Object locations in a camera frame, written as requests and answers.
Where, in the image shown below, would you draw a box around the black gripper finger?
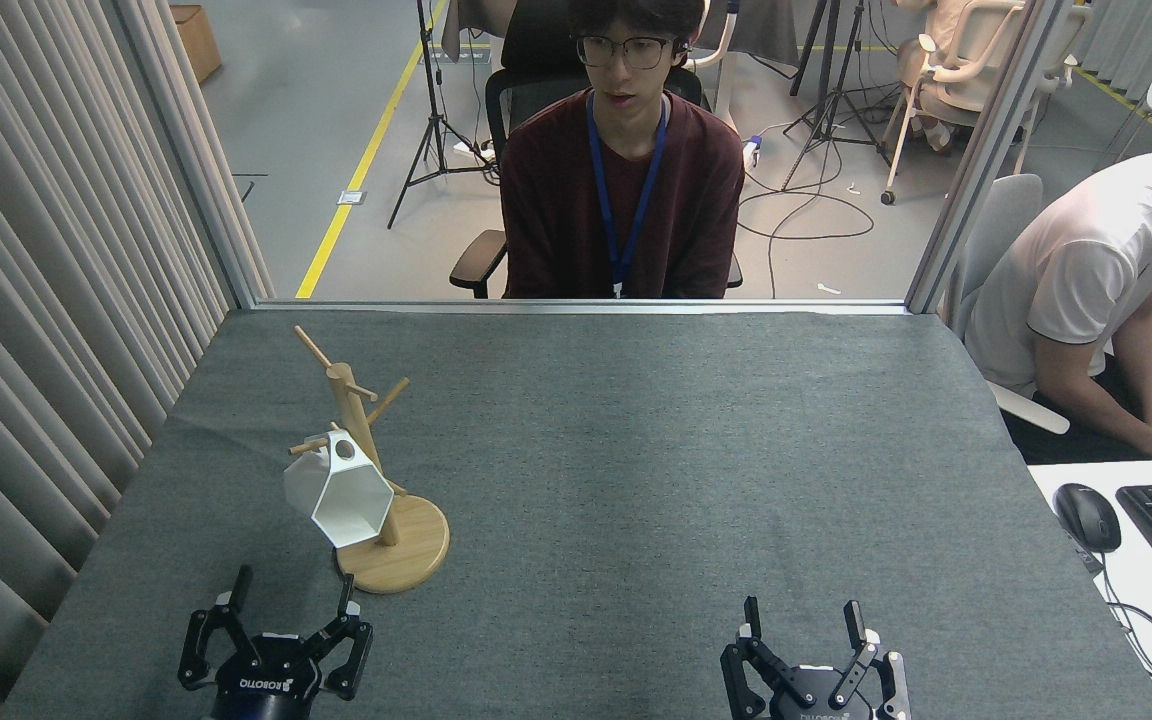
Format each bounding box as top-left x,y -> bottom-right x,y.
720,597 -> 797,719
829,600 -> 912,720
178,565 -> 257,691
301,573 -> 374,701

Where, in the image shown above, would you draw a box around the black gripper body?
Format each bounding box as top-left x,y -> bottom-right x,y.
761,665 -> 885,720
211,635 -> 322,720

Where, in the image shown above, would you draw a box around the white hexagonal cup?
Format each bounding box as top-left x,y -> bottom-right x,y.
283,430 -> 395,549

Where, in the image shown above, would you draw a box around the wooden cup rack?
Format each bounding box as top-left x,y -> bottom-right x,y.
289,325 -> 451,595

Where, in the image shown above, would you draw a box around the grey felt table cloth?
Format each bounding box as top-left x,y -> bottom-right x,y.
1,310 -> 1152,720

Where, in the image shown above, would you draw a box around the black computer mouse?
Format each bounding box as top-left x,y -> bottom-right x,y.
1054,483 -> 1123,554

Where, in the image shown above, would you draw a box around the beige pleated curtain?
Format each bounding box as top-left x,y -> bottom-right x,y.
0,0 -> 275,701

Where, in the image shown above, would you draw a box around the person in white shirt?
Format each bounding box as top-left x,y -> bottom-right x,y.
964,140 -> 1152,463

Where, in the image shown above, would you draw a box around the white moulded chair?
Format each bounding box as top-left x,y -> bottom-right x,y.
951,174 -> 1072,434

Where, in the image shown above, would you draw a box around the black office chair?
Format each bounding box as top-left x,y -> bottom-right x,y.
450,0 -> 743,299

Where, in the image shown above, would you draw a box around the black tripod stand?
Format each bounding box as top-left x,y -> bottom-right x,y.
781,0 -> 892,193
388,0 -> 497,231

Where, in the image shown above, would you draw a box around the brown cardboard box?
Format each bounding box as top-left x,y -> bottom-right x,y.
171,5 -> 224,84

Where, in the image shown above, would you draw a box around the black framed glasses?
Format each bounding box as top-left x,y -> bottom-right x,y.
576,35 -> 682,71

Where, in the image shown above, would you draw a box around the white wheeled office chair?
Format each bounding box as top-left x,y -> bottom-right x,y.
881,0 -> 1092,206

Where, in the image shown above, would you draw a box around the silver frame rail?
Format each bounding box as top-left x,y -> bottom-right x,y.
254,298 -> 912,317

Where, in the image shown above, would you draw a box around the person with blue lanyard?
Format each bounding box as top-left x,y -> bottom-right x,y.
499,0 -> 747,299

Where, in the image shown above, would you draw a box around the blue lanyard with badge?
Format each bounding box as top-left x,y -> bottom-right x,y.
586,92 -> 670,299

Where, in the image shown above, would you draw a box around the silver frame post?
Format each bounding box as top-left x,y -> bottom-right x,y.
906,0 -> 1077,316

